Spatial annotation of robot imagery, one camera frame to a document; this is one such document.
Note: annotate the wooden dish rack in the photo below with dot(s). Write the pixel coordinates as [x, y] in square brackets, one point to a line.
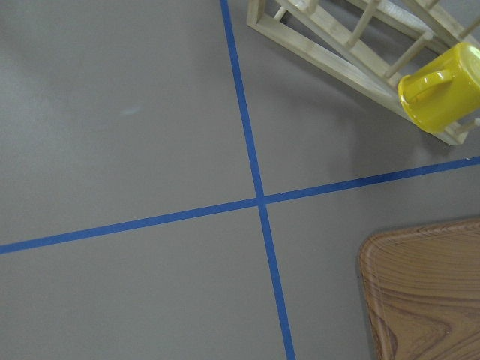
[311, 32]

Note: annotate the wooden cutting board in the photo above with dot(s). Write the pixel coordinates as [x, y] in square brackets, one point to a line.
[421, 288]

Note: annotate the yellow mug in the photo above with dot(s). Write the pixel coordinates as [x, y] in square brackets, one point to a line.
[443, 91]

